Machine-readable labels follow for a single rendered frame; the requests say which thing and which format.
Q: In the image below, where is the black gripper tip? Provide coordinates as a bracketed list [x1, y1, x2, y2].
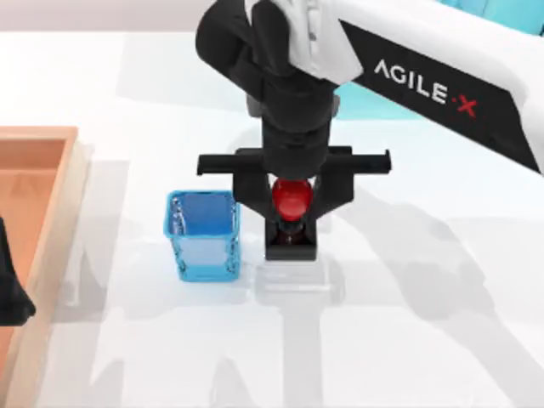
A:
[0, 216, 37, 329]

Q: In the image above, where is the shallow salmon-coloured box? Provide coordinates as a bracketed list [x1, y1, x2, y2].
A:
[0, 126, 91, 408]

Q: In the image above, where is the blue square basket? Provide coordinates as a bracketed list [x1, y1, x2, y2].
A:
[164, 190, 241, 283]

